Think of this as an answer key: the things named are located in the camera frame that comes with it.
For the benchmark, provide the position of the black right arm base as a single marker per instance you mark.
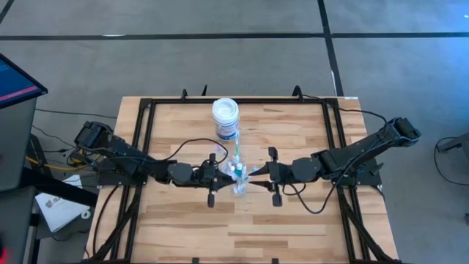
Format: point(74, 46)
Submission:
point(366, 176)

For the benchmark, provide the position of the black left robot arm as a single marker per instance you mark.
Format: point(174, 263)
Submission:
point(121, 154)

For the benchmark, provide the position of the white tape roll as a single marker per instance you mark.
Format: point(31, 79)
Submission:
point(83, 212)

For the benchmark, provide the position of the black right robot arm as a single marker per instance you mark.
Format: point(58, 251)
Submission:
point(359, 150)

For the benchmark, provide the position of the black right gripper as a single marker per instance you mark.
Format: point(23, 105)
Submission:
point(282, 172)

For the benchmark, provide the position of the black aluminium table frame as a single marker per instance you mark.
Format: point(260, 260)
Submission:
point(238, 100)

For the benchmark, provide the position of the gray stand leg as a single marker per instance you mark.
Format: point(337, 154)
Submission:
point(456, 143)

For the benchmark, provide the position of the gray cabinet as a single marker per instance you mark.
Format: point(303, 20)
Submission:
point(14, 143)

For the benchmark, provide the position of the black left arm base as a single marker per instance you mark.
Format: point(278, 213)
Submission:
point(110, 179)

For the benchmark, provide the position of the white wipes canister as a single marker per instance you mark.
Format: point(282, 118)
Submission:
point(225, 119)

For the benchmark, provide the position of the white paper sheet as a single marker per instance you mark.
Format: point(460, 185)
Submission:
point(58, 212)

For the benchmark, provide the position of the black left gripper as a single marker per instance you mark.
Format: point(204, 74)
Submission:
point(205, 176)

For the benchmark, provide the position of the black stand bar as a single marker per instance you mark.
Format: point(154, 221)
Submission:
point(55, 187)

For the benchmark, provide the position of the tilted blue monitor screen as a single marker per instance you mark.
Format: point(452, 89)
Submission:
point(18, 82)

